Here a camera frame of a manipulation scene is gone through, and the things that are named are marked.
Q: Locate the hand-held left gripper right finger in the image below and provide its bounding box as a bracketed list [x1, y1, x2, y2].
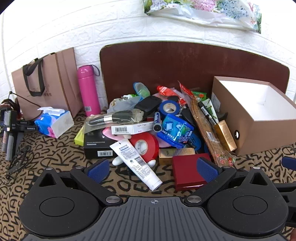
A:
[185, 157, 274, 207]

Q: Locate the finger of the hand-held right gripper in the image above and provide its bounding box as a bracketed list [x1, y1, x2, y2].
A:
[275, 182, 296, 229]
[282, 156, 296, 170]

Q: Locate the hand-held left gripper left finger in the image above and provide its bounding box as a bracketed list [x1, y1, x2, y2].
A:
[38, 158, 124, 207]

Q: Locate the small gold box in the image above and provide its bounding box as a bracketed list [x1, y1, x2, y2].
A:
[158, 148, 196, 166]

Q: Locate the letter-patterned desktop cloth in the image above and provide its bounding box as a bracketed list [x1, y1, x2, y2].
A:
[0, 109, 296, 241]

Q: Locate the dark red box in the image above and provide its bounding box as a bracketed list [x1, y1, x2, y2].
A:
[171, 154, 212, 192]

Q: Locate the black flat box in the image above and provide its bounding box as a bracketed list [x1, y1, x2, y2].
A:
[83, 129, 121, 159]

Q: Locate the dark blue pouch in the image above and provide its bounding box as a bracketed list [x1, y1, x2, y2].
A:
[185, 133, 205, 154]

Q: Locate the yellow-green box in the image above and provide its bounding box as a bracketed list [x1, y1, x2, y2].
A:
[74, 127, 86, 146]

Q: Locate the white cream tube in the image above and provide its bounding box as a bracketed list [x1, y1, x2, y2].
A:
[109, 139, 163, 192]

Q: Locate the tall gold box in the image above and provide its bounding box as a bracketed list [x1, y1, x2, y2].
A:
[213, 120, 238, 152]

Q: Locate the clear packet of brown sticks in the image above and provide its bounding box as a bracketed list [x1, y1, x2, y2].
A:
[178, 81, 237, 168]

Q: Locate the brown cardboard box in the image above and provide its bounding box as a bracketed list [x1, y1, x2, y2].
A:
[210, 76, 296, 156]

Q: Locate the blue gum container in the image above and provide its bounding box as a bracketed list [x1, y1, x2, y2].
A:
[161, 113, 194, 143]

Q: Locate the white barcode box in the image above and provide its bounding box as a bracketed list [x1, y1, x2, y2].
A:
[111, 123, 154, 135]

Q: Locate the bagged black makeup brush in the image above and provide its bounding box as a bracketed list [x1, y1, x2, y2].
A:
[84, 110, 145, 134]

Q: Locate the black pen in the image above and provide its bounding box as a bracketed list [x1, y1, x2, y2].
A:
[197, 102, 217, 131]

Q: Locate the red tape roll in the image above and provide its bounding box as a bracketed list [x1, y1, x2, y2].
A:
[129, 133, 160, 163]

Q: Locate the green white tube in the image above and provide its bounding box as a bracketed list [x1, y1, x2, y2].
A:
[200, 98, 219, 125]

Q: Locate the blue pink tissue pack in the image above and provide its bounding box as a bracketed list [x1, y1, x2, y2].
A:
[34, 107, 75, 139]

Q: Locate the blue grey marker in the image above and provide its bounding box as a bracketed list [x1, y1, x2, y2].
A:
[153, 111, 162, 133]

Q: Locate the blue tape roll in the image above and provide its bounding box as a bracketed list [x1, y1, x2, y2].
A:
[159, 100, 182, 119]

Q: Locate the green snack packet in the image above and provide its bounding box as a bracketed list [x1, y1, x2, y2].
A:
[191, 90, 207, 101]

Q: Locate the pink thermos bottle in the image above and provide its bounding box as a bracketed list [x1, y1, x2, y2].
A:
[77, 65, 101, 117]

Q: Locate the black case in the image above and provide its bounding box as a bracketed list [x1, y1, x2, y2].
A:
[134, 95, 162, 114]

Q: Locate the blue-lidded clear container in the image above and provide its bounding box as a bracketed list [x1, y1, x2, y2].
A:
[133, 81, 151, 98]

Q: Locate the black grey tripod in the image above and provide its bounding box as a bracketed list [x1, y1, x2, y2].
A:
[0, 91, 38, 161]

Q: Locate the brown paper bag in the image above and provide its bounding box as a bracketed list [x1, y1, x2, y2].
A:
[11, 47, 84, 121]

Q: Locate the dark brown wooden board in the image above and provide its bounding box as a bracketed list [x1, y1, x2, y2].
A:
[99, 41, 291, 113]

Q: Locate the floral plastic bag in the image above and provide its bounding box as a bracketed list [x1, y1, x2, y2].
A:
[142, 0, 263, 34]

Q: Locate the black cable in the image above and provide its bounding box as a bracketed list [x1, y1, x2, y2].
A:
[6, 146, 36, 179]

